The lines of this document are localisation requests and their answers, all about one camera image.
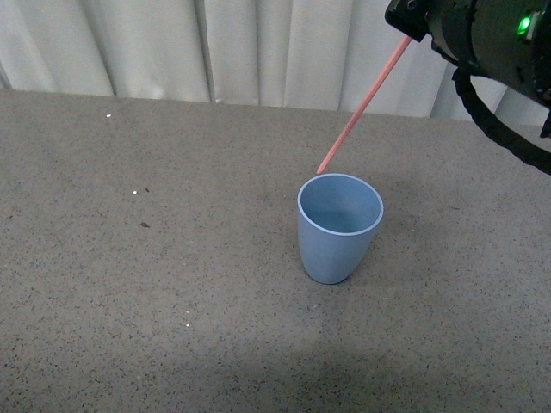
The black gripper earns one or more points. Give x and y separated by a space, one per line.
507 41

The blue plastic cup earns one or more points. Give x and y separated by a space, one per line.
338 217

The white pleated curtain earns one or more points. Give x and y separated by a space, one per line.
293 54

